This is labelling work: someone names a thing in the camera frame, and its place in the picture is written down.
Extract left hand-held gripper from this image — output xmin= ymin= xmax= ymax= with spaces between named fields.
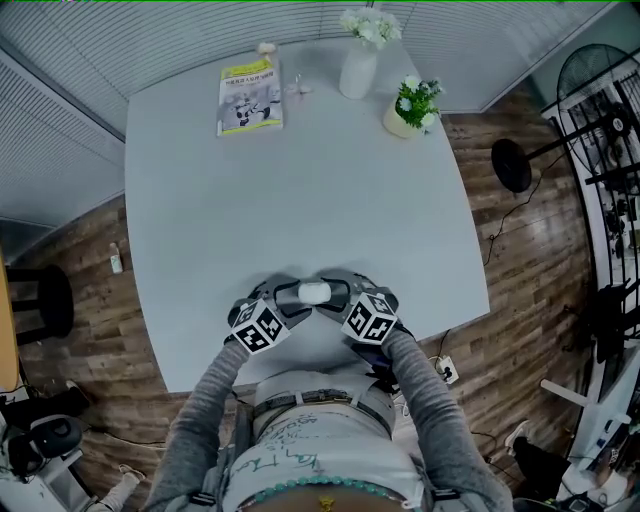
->
xmin=227 ymin=272 xmax=316 ymax=358

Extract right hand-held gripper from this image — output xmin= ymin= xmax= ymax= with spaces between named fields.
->
xmin=316 ymin=268 xmax=405 ymax=348

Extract small white case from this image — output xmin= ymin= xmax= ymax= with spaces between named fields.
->
xmin=297 ymin=281 xmax=332 ymax=306

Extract person's left forearm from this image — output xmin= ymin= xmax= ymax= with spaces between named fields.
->
xmin=174 ymin=339 xmax=251 ymax=451

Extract person's right forearm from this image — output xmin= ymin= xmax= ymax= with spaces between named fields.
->
xmin=387 ymin=329 xmax=471 ymax=451

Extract person's pale trousers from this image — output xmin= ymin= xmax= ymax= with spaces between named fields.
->
xmin=254 ymin=369 xmax=396 ymax=441

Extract snakeskin pattern belt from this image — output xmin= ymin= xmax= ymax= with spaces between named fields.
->
xmin=254 ymin=387 xmax=354 ymax=407

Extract white power strip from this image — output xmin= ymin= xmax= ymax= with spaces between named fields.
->
xmin=433 ymin=354 xmax=460 ymax=386

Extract person's white printed top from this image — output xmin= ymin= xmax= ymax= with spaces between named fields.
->
xmin=227 ymin=412 xmax=424 ymax=512

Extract potted white-flower plant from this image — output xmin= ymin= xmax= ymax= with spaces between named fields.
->
xmin=382 ymin=74 xmax=445 ymax=140

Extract green yellow cover book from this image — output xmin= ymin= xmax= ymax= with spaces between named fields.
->
xmin=215 ymin=59 xmax=285 ymax=138

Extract small pale trinket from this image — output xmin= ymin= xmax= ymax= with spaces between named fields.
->
xmin=284 ymin=73 xmax=314 ymax=104

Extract person's gray cardigan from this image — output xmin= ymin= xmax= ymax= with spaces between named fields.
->
xmin=144 ymin=399 xmax=516 ymax=512

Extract black standing fan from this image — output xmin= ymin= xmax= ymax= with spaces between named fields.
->
xmin=490 ymin=43 xmax=640 ymax=195

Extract white ceramic vase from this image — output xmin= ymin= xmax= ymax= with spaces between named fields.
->
xmin=338 ymin=40 xmax=379 ymax=100

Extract black stool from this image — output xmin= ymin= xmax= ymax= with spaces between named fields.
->
xmin=5 ymin=263 xmax=76 ymax=347

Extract white flower bouquet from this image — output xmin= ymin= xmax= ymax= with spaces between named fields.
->
xmin=338 ymin=7 xmax=403 ymax=51

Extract white and black headset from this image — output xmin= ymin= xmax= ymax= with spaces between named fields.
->
xmin=7 ymin=413 xmax=85 ymax=476

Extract black office chair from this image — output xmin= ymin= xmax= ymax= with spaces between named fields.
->
xmin=562 ymin=282 xmax=640 ymax=366

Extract white desk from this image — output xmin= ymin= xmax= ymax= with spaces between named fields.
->
xmin=539 ymin=349 xmax=640 ymax=512

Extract black white display shelf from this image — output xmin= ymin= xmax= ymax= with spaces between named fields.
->
xmin=542 ymin=79 xmax=640 ymax=301

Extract teal bead necklace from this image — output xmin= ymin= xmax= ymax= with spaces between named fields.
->
xmin=244 ymin=474 xmax=416 ymax=506

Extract black fan cable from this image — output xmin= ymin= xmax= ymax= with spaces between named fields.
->
xmin=483 ymin=169 xmax=544 ymax=266

